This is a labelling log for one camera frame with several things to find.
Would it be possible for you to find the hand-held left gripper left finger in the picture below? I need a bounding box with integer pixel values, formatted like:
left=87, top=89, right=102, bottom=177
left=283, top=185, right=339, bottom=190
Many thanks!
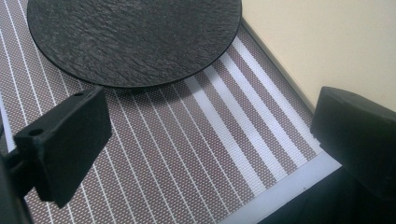
left=2, top=86, right=113, bottom=209

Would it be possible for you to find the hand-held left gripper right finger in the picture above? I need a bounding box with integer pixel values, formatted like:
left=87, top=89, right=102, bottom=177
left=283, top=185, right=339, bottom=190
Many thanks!
left=309, top=86, right=396, bottom=200

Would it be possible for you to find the brown white striped placemat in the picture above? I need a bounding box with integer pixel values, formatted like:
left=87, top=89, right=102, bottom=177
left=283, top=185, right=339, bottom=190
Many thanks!
left=0, top=0, right=343, bottom=224

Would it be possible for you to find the round black slate plate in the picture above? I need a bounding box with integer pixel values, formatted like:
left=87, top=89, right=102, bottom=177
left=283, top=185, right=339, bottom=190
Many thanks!
left=26, top=0, right=243, bottom=89

